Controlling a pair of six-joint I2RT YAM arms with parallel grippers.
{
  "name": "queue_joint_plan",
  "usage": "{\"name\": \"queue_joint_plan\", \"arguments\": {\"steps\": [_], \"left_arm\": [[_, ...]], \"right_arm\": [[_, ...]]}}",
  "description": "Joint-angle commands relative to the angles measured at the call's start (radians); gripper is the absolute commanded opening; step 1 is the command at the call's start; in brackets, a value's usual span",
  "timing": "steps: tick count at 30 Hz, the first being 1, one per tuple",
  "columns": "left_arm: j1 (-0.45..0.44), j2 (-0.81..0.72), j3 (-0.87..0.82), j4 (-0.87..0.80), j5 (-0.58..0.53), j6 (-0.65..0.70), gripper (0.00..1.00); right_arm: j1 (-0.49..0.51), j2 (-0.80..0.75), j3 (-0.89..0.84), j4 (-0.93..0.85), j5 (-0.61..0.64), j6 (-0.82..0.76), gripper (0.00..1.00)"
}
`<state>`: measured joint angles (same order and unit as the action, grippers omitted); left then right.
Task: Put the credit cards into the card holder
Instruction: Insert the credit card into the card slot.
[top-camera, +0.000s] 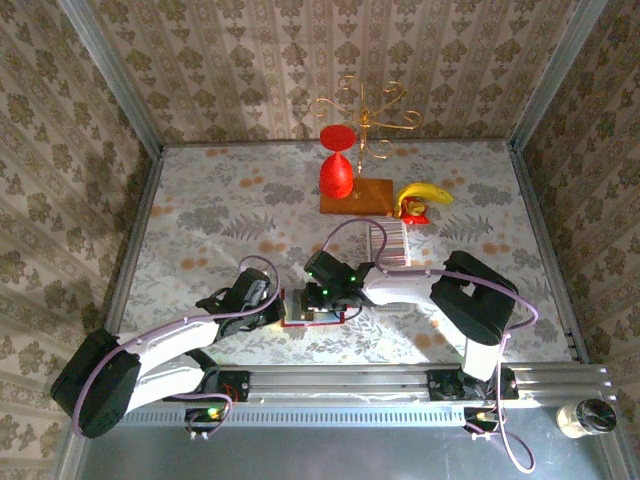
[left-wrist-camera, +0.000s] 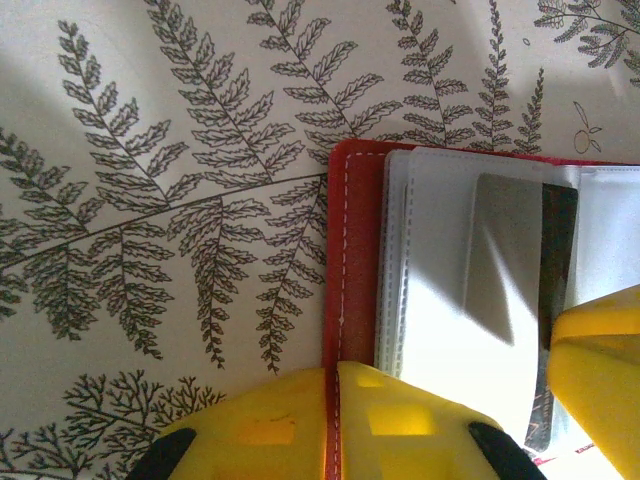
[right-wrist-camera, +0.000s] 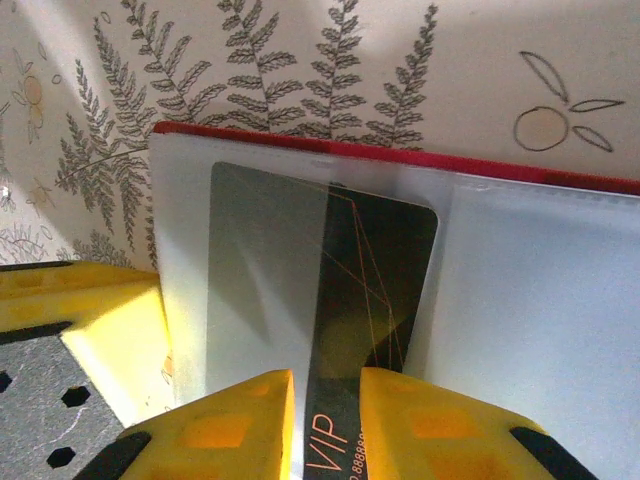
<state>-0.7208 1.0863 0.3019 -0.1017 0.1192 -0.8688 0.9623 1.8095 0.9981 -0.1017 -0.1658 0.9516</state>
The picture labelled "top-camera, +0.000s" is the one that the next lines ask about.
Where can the red leather card holder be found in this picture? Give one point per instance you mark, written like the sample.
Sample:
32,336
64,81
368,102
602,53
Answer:
295,310

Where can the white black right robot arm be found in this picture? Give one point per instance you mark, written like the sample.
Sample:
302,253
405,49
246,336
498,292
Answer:
400,290

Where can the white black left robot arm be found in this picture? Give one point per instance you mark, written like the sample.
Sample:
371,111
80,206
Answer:
170,340

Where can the small circuit board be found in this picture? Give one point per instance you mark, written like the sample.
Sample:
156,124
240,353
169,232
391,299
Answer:
207,417
482,419

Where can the floral table cover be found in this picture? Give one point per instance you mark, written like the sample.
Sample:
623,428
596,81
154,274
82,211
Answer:
225,200

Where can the red yellow toy fruit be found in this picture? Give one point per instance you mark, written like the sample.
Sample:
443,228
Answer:
415,215

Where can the red goblet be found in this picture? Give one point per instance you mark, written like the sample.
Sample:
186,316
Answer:
336,175

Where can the aluminium table edge strip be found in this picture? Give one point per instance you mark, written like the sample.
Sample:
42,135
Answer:
135,240
547,250

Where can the yellow banana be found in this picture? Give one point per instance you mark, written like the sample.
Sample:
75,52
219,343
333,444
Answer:
425,192

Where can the glass jar black lid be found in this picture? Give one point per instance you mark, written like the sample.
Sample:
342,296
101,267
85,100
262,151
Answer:
587,417

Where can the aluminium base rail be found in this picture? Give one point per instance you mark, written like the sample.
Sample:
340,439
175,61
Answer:
340,385

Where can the aluminium frame post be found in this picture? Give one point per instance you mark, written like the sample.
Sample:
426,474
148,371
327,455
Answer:
555,75
115,80

